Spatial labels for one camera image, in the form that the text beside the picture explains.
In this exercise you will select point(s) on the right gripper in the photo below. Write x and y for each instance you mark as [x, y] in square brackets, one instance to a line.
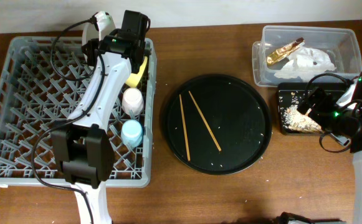
[317, 113]

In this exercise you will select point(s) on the food scraps pile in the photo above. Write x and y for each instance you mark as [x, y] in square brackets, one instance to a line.
[293, 122]

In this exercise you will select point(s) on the white paper napkin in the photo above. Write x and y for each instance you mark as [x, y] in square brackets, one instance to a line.
[305, 63]

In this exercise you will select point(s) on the gold foil wrapper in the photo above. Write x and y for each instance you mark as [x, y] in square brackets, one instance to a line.
[279, 54]

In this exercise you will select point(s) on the wooden chopstick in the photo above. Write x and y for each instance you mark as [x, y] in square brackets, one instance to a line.
[205, 122]
[184, 129]

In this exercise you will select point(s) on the pink plastic cup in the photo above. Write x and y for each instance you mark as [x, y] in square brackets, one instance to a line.
[132, 101]

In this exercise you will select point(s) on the yellow plastic bowl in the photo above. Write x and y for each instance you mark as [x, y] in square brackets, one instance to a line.
[135, 78]

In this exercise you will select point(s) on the blue plastic cup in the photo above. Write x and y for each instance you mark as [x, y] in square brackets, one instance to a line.
[131, 133]

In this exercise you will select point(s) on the grey round plate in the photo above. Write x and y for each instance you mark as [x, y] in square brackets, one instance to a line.
[101, 25]

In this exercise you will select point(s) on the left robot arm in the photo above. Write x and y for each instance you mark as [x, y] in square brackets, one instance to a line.
[82, 149]

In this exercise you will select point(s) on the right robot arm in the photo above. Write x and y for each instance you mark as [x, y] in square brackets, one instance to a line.
[350, 128]

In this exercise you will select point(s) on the black rectangular waste tray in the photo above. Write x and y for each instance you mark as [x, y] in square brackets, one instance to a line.
[290, 86]

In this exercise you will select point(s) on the clear plastic waste bin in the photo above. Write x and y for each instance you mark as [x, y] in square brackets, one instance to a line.
[340, 44]

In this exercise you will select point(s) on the grey plastic dishwasher rack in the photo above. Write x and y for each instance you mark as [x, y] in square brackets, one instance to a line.
[33, 98]

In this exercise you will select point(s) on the round black serving tray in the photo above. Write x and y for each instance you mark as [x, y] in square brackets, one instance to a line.
[237, 115]

